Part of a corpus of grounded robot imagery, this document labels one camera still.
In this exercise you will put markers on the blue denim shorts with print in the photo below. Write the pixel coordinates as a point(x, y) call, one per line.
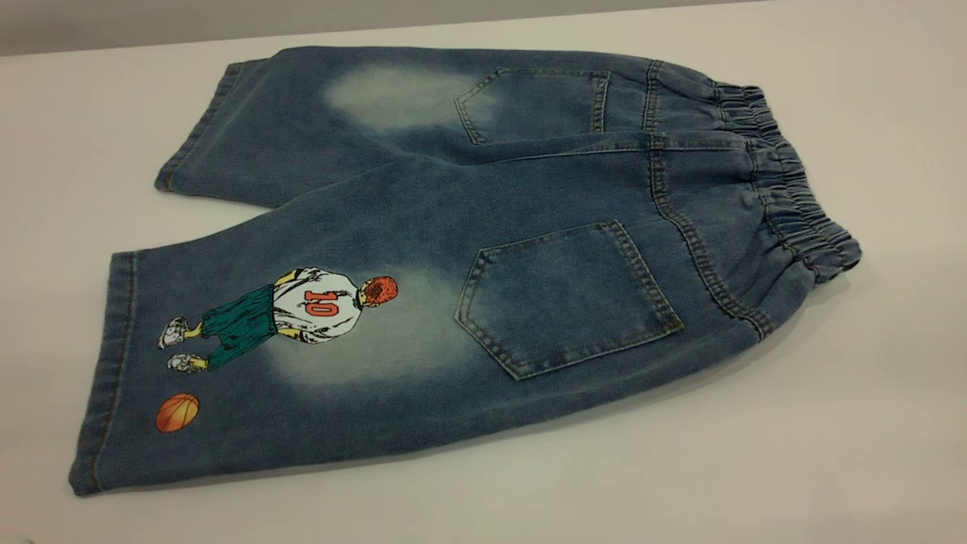
point(468, 227)

